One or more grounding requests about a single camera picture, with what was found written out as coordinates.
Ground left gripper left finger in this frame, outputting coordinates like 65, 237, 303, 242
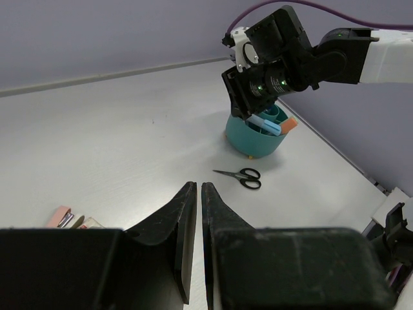
1, 181, 197, 309

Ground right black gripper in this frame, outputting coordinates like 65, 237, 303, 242
221, 5, 314, 119

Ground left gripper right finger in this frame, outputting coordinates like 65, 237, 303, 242
201, 182, 396, 309

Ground orange highlighter marker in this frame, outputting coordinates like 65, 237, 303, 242
279, 117, 298, 135

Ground black handled scissors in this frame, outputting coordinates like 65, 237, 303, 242
214, 168, 261, 190

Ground blue highlighter marker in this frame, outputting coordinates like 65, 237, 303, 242
247, 114, 281, 136

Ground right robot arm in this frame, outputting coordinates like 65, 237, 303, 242
222, 5, 412, 119

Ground white staple box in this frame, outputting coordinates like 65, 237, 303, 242
78, 217, 104, 229

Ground teal round organizer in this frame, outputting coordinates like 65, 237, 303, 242
225, 104, 288, 158

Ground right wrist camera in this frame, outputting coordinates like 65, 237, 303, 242
221, 27, 259, 72

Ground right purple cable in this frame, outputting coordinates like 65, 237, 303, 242
225, 0, 413, 35

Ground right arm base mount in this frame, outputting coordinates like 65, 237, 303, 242
363, 202, 412, 272

